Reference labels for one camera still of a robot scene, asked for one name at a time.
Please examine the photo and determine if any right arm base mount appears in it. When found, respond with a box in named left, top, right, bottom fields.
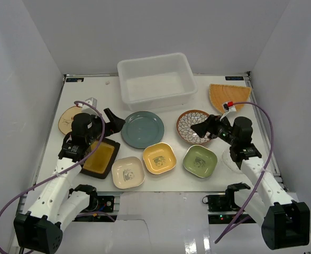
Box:
left=202, top=194, right=240, bottom=225

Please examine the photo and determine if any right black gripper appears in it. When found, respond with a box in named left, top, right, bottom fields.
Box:
left=190, top=114, right=237, bottom=146

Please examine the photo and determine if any purple cable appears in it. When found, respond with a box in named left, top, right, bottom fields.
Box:
left=214, top=101, right=275, bottom=244
left=0, top=100, right=106, bottom=252

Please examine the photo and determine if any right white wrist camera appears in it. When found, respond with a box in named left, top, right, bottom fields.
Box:
left=220, top=101, right=236, bottom=120

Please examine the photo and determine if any white plastic bin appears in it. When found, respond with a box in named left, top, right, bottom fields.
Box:
left=117, top=52, right=198, bottom=111

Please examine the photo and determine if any orange fan-shaped plate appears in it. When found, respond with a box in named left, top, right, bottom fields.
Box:
left=208, top=84, right=251, bottom=114

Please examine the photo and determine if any blue-grey round plate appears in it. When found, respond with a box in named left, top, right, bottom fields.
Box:
left=121, top=111, right=164, bottom=149

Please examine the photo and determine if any yellow panda square dish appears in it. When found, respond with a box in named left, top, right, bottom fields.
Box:
left=143, top=142, right=177, bottom=175

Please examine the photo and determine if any clear glass plate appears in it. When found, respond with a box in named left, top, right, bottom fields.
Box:
left=222, top=149, right=242, bottom=174

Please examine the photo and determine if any black square yellow plate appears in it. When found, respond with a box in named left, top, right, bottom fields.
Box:
left=81, top=138, right=120, bottom=179

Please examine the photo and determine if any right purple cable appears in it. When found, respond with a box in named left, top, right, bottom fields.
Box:
left=214, top=101, right=275, bottom=244

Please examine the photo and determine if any round beige branch plate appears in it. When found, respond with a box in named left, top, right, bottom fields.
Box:
left=58, top=106, right=81, bottom=135

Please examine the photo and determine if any floral brown-rimmed plate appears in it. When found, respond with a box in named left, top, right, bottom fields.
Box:
left=176, top=110, right=210, bottom=145

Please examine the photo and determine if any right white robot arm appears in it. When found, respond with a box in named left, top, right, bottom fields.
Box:
left=191, top=115, right=310, bottom=250

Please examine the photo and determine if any cream panda square dish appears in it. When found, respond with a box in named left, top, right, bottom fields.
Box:
left=111, top=157, right=145, bottom=189

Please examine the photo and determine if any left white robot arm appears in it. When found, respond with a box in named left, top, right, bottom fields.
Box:
left=14, top=108, right=125, bottom=253

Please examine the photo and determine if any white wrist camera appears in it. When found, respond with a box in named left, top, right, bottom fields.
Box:
left=76, top=97, right=97, bottom=114
left=220, top=101, right=236, bottom=120

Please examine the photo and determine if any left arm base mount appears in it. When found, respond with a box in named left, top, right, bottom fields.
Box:
left=74, top=196, right=117, bottom=222

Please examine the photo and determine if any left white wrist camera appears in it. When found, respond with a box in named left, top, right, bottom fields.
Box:
left=76, top=97, right=97, bottom=114

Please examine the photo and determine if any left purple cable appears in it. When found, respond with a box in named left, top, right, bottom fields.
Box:
left=0, top=100, right=106, bottom=252

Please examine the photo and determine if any green panda square dish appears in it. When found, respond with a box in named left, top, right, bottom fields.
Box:
left=182, top=144, right=218, bottom=178

